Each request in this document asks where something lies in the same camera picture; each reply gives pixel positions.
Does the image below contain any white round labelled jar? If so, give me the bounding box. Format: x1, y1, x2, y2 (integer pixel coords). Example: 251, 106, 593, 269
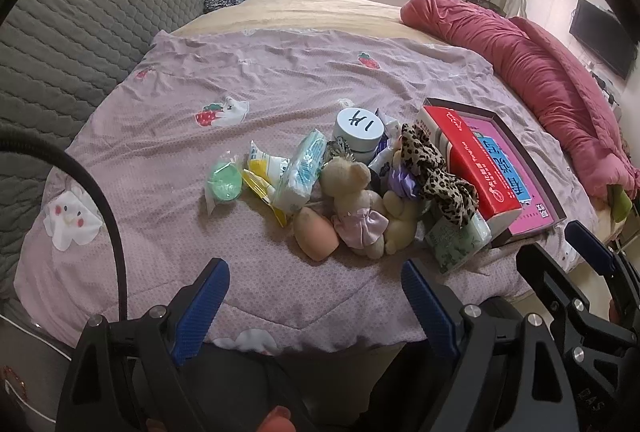
333, 107, 385, 163

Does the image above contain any yellow white snack packet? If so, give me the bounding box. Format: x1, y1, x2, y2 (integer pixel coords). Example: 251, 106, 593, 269
241, 141, 290, 227

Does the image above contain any person's hand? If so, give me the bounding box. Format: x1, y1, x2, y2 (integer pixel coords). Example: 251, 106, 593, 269
146, 405, 294, 432

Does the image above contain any black cable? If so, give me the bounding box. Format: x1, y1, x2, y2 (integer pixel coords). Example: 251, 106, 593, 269
0, 123, 129, 323

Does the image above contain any beige teddy purple bow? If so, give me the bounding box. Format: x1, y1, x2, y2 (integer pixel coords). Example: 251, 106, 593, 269
383, 149, 424, 256

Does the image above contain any green pillow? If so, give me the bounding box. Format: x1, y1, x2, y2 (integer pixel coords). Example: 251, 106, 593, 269
608, 185, 632, 223

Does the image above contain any beige teddy pink bow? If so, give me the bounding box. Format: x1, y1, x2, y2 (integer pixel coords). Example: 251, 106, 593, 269
320, 156, 390, 260

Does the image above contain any pink rolled duvet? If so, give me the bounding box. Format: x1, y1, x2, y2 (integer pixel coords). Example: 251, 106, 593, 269
400, 0, 639, 199

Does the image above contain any beige bed sheet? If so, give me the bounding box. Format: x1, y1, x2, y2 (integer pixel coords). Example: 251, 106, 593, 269
175, 0, 440, 44

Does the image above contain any lilac strawberry print blanket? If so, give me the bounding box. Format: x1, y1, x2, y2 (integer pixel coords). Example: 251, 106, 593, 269
68, 29, 597, 354

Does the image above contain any green puff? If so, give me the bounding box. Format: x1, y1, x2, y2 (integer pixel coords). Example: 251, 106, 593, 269
204, 152, 243, 215

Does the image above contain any grey quilted headboard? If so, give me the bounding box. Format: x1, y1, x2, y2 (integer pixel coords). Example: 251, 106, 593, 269
0, 0, 227, 298

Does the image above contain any red tissue pack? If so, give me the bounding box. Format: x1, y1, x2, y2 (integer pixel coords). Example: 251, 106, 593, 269
416, 105, 522, 241

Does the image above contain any black wall television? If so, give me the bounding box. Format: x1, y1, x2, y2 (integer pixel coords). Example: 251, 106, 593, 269
570, 0, 638, 79

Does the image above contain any leopard print scrunchie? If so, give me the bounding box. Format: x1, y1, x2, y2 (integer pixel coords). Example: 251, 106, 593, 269
400, 123, 480, 227

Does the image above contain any orange makeup sponge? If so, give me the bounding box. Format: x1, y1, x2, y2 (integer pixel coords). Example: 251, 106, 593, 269
293, 207, 340, 262

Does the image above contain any pale blue tissue pack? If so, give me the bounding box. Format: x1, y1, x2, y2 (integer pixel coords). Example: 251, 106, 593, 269
271, 129, 326, 215

